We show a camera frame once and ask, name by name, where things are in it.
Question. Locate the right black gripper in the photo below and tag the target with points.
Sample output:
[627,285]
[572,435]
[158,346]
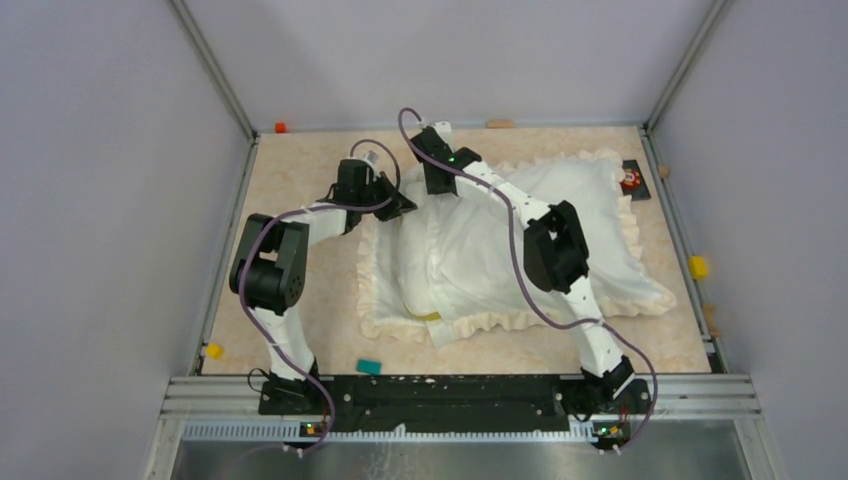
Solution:
[431,190]

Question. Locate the yellow small block right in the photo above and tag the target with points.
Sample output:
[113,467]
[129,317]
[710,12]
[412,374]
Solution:
[698,267]

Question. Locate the white ruffled pillowcase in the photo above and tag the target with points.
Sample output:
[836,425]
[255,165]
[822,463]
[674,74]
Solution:
[452,257]

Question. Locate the yellow small block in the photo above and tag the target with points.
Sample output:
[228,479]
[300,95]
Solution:
[213,351]
[698,267]

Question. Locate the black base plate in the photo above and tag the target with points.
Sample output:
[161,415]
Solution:
[451,403]

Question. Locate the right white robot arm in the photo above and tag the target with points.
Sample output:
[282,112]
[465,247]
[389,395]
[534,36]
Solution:
[547,246]

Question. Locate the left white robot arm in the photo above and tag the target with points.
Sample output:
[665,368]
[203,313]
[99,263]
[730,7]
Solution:
[268,272]

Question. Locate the dark lego baseplate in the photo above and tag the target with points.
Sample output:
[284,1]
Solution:
[643,194]

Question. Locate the teal small block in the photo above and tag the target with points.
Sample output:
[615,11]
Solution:
[368,367]

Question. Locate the aluminium frame rail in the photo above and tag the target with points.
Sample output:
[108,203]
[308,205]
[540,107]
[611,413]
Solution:
[211,66]

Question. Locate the wooden peg back edge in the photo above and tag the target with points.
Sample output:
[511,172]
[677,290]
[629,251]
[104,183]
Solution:
[499,124]

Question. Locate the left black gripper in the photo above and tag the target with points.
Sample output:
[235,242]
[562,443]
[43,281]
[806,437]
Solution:
[398,206]

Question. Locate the yellow small block left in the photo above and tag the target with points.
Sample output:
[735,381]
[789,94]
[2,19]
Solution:
[213,351]

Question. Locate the white cable duct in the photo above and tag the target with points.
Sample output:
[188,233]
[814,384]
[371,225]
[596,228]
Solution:
[295,432]

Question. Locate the white pillow yellow edge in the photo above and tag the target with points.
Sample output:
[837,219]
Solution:
[428,317]

